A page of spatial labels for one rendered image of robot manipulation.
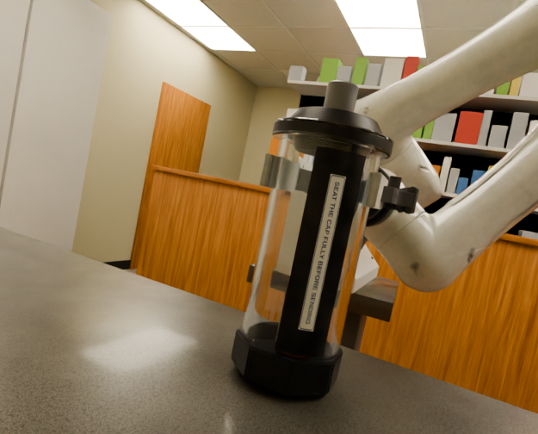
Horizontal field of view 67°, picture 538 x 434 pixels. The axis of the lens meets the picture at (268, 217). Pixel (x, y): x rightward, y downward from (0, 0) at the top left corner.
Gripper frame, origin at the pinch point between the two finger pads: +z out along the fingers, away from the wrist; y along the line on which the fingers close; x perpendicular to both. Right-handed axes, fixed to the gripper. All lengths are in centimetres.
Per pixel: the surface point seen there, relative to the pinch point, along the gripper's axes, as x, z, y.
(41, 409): 18.6, 17.5, -10.8
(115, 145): -9, -274, -280
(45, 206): 46, -174, -241
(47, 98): -28, -163, -242
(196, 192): 14, -187, -128
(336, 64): -89, -236, -70
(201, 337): 18.8, -1.6, -10.2
